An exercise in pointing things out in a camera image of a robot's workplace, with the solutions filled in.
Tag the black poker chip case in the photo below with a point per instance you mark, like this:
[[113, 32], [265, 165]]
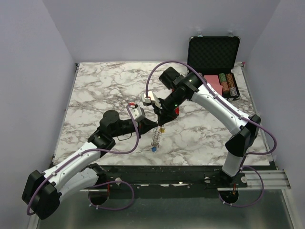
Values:
[[215, 55]]

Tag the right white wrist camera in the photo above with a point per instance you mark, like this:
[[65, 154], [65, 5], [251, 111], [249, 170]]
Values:
[[149, 99]]

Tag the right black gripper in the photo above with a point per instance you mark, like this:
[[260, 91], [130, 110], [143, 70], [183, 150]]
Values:
[[163, 116]]

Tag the red glitter microphone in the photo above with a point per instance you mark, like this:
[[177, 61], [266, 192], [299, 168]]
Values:
[[177, 111]]

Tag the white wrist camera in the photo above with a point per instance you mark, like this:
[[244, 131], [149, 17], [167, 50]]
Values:
[[149, 99], [138, 113]]

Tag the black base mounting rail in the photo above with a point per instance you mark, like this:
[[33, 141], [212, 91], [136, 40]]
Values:
[[154, 182]]

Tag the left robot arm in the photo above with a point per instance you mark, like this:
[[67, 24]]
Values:
[[43, 190]]

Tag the pink playing cards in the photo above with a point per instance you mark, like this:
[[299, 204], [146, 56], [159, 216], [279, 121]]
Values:
[[213, 80]]

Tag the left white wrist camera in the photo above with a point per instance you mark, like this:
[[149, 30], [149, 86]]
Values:
[[138, 113]]

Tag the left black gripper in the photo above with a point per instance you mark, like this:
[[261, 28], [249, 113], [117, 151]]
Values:
[[145, 125]]

